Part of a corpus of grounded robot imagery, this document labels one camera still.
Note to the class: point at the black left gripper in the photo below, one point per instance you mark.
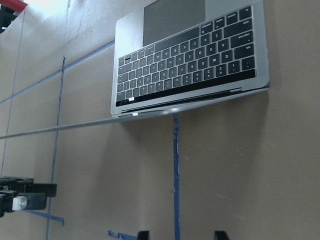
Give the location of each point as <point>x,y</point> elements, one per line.
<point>21,193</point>

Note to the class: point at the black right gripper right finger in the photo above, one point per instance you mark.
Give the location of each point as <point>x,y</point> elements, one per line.
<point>221,235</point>

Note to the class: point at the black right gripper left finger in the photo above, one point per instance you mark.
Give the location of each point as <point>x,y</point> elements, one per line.
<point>144,235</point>

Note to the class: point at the silver laptop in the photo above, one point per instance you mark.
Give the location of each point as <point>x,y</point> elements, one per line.
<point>175,55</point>

